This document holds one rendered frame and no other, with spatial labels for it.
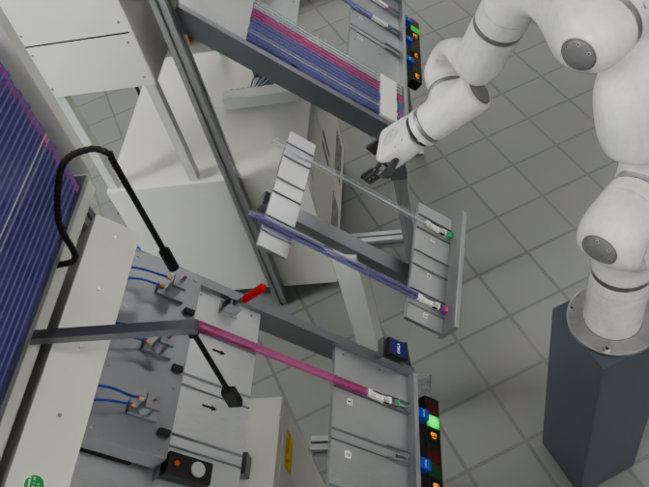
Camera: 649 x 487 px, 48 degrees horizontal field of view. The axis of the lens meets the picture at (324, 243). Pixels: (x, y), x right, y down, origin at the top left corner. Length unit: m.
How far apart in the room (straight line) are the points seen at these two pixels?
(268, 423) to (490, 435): 0.84
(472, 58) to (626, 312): 0.61
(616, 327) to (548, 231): 1.19
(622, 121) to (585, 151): 1.83
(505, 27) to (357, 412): 0.76
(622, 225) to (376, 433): 0.61
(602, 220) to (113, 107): 2.96
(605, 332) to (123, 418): 1.00
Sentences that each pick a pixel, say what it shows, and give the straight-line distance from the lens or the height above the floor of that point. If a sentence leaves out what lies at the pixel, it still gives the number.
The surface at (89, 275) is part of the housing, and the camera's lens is 1.20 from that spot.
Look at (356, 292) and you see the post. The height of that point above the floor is 0.68.
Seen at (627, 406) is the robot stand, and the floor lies 0.44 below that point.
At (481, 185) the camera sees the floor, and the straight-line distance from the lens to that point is 2.93.
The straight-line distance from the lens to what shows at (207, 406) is 1.29.
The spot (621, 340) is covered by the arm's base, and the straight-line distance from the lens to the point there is 1.67.
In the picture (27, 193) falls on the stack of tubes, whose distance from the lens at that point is 1.08.
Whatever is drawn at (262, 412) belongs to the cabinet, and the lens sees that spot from 1.75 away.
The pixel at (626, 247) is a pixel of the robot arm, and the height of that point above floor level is 1.09.
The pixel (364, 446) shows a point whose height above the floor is 0.80.
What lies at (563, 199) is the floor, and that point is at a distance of 2.88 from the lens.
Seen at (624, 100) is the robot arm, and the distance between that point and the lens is 1.23.
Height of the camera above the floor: 2.11
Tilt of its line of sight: 48 degrees down
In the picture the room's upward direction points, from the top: 17 degrees counter-clockwise
